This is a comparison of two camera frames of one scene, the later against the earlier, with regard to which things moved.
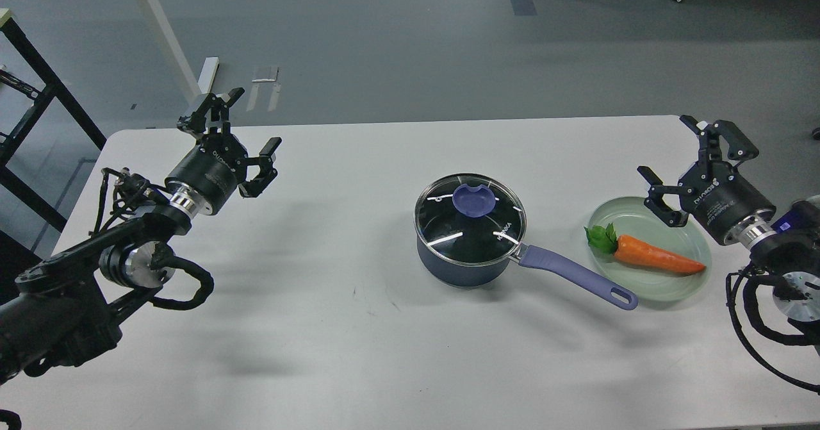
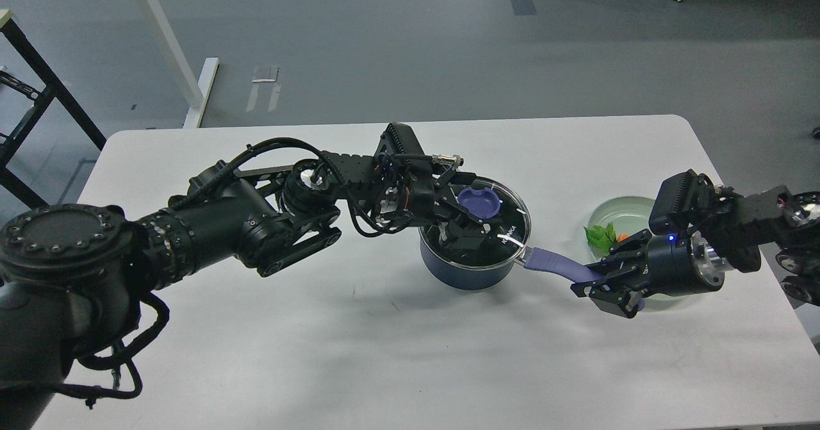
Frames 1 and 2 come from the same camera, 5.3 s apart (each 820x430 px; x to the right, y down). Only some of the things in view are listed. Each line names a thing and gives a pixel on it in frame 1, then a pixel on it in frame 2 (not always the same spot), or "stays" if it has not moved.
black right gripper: (716, 197) → (683, 264)
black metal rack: (57, 87) stays
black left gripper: (214, 170) → (410, 200)
